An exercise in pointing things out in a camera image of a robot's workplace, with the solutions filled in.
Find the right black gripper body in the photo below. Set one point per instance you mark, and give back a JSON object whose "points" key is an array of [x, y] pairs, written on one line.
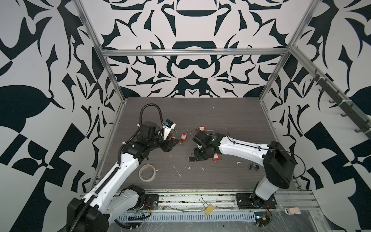
{"points": [[201, 153]]}

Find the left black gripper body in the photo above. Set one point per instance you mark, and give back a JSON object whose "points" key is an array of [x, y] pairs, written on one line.
{"points": [[164, 145]]}

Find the red padlock front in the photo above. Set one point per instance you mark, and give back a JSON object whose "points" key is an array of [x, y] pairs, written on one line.
{"points": [[215, 157]]}

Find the red padlock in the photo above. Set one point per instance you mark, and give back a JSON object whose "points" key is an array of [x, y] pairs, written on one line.
{"points": [[204, 130], [215, 157], [184, 136]]}

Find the small black padlock back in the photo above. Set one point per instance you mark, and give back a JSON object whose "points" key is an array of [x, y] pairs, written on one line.
{"points": [[192, 158]]}

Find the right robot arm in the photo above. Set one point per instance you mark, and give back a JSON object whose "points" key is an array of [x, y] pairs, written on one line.
{"points": [[278, 163]]}

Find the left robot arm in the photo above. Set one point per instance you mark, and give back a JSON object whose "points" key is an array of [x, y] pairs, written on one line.
{"points": [[99, 208]]}

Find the black key bunch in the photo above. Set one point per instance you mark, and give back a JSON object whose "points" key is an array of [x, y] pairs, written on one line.
{"points": [[254, 166]]}

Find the small electronics board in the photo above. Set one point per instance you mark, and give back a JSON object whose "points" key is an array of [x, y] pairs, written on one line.
{"points": [[262, 219]]}

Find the pink white small object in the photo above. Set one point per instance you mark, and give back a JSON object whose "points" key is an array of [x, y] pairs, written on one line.
{"points": [[292, 211]]}

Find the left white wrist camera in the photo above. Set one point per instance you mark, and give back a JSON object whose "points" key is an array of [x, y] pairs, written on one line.
{"points": [[168, 126]]}

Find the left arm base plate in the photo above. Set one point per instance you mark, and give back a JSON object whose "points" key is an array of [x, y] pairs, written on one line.
{"points": [[147, 201]]}

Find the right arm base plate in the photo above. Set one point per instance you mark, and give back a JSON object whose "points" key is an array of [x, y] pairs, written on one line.
{"points": [[251, 201]]}

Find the white slotted cable duct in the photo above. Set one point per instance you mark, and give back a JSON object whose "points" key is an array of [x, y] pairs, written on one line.
{"points": [[189, 217]]}

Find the black coat hook rail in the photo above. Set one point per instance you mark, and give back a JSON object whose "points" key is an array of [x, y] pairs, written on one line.
{"points": [[339, 99]]}

